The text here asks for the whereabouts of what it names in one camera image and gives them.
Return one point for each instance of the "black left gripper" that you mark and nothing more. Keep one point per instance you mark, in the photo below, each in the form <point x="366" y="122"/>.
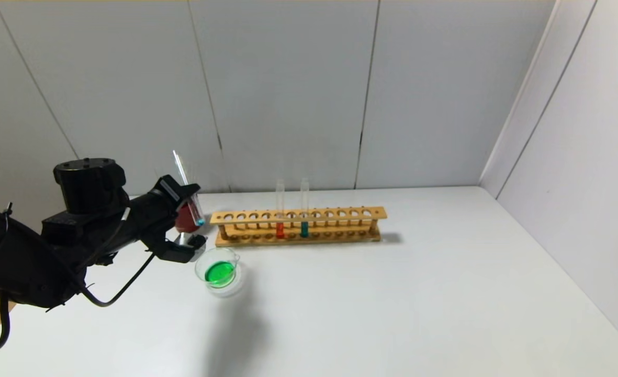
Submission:
<point x="171" y="189"/>

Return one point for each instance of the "test tube with green pigment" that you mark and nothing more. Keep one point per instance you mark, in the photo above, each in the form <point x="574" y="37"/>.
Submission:
<point x="196" y="212"/>

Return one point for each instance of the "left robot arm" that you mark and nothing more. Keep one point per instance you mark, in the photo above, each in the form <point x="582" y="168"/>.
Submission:
<point x="52" y="235"/>

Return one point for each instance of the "test tube with red pigment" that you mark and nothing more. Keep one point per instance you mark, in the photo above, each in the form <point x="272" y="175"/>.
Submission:
<point x="280" y="231"/>

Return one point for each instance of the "wooden test tube rack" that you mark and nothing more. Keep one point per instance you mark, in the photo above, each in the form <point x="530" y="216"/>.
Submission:
<point x="298" y="215"/>

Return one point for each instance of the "test tube with blue pigment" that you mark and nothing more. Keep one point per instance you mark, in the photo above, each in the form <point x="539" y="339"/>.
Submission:
<point x="304" y="230"/>

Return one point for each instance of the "dark red cup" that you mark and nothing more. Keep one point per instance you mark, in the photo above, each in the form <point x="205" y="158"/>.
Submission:
<point x="186" y="224"/>

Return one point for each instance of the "clear glass beaker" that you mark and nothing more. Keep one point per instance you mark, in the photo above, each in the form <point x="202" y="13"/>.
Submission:
<point x="220" y="273"/>

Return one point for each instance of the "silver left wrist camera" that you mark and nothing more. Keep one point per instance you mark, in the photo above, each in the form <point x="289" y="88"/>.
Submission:
<point x="188" y="246"/>

